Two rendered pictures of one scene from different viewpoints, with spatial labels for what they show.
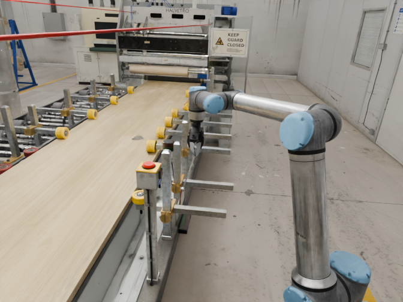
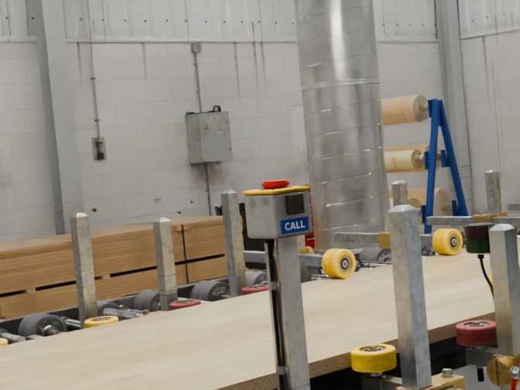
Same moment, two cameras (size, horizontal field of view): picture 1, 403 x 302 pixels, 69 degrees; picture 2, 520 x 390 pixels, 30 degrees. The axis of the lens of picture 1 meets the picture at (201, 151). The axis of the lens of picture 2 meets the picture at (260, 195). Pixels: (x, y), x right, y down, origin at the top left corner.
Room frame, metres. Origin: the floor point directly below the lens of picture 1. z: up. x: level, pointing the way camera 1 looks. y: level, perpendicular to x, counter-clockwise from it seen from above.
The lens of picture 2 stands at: (-0.12, -0.84, 1.29)
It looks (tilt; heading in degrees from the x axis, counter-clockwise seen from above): 3 degrees down; 47
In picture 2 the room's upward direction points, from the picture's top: 5 degrees counter-clockwise
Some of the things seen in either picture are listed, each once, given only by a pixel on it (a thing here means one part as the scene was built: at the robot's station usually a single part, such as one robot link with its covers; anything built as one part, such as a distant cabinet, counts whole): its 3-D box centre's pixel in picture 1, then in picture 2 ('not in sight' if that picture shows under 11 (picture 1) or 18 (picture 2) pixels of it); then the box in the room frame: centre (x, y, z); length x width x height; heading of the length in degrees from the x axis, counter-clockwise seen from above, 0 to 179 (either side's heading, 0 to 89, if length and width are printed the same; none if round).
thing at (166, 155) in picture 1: (167, 198); (414, 350); (1.13, 0.15, 0.93); 0.03 x 0.03 x 0.48; 84
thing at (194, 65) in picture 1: (177, 74); not in sight; (4.31, 0.39, 0.95); 1.65 x 0.70 x 1.90; 84
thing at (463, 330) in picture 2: not in sight; (478, 351); (1.43, 0.23, 0.85); 0.08 x 0.08 x 0.11
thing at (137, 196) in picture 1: (140, 203); (374, 378); (1.18, 0.28, 0.85); 0.08 x 0.08 x 0.11
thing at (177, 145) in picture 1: (177, 182); (511, 356); (1.38, 0.12, 0.87); 0.03 x 0.03 x 0.48; 84
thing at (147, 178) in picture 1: (149, 176); (278, 213); (0.87, 0.17, 1.18); 0.07 x 0.07 x 0.08; 84
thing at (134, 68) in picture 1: (174, 71); not in sight; (4.03, 0.41, 1.05); 1.43 x 0.12 x 0.12; 84
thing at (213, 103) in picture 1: (211, 102); not in sight; (1.39, -0.04, 1.32); 0.12 x 0.12 x 0.09; 32
